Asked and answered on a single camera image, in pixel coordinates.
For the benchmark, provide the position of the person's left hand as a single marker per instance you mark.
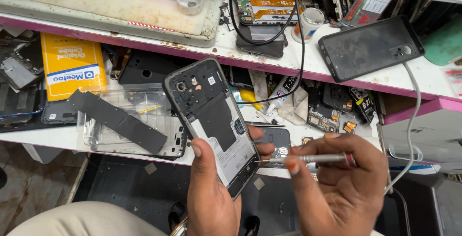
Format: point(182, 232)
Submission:
point(205, 207)

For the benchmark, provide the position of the person's right hand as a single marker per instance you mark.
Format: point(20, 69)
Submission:
point(343, 196)

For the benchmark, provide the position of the silver precision screwdriver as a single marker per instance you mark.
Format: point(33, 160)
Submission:
point(317, 158)

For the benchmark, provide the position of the black smartphone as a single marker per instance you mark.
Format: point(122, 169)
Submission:
point(213, 120)

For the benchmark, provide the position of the black shoe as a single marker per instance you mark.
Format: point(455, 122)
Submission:
point(177, 212)
point(252, 226)

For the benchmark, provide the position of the small orange flex part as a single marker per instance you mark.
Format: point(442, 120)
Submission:
point(349, 126)

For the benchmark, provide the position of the clear plastic holder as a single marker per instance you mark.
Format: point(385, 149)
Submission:
point(406, 153)

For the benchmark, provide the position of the grey phone back panel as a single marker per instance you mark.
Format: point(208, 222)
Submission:
point(279, 140)

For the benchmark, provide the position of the black glue packet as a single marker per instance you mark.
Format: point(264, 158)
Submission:
point(363, 104)

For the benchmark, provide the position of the dirty white cloth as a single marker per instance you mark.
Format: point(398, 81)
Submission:
point(297, 108)

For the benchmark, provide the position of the metal tweezers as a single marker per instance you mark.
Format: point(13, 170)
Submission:
point(265, 124)

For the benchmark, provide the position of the clear plastic phone tray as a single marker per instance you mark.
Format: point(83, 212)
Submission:
point(151, 106)

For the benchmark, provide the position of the beige trousers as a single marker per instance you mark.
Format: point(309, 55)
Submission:
point(86, 221)

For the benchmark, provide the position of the white glue tube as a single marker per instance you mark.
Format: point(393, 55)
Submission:
point(280, 93)

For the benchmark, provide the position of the black adhesive strip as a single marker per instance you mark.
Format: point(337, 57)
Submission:
point(115, 120)

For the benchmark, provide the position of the black phone in case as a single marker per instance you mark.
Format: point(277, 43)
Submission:
point(364, 48)

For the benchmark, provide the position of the black phone back cover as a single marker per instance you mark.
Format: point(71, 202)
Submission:
point(144, 70)

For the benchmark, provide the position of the small clear plastic bag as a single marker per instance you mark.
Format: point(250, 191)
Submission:
point(453, 81)

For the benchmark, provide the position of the dark phone with grey sticker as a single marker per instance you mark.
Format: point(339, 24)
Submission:
point(260, 46)

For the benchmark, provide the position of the dark phone back panel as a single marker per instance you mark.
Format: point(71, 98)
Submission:
point(59, 112)

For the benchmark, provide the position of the small white jar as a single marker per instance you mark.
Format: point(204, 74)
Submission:
point(308, 25)

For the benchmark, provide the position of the green cutting mat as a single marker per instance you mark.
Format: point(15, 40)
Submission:
point(444, 41)

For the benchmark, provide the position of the yellow cardboard box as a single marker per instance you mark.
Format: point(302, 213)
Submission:
point(72, 66)

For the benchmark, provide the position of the opened phone with orange-striped battery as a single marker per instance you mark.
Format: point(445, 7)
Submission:
point(269, 7)

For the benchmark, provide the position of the white bottle cap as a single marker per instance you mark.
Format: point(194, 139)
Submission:
point(189, 1)

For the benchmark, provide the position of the stained beige work board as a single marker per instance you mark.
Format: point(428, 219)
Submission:
point(108, 5)

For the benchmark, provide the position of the heap of phone parts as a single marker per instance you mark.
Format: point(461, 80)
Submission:
point(20, 81)

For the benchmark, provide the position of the phone circuit board frame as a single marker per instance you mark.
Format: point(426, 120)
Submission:
point(323, 118)

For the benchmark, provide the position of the black phone middle frame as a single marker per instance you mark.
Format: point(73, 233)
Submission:
point(337, 97)

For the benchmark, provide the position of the small black phone frame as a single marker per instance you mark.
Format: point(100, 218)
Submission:
point(241, 78)

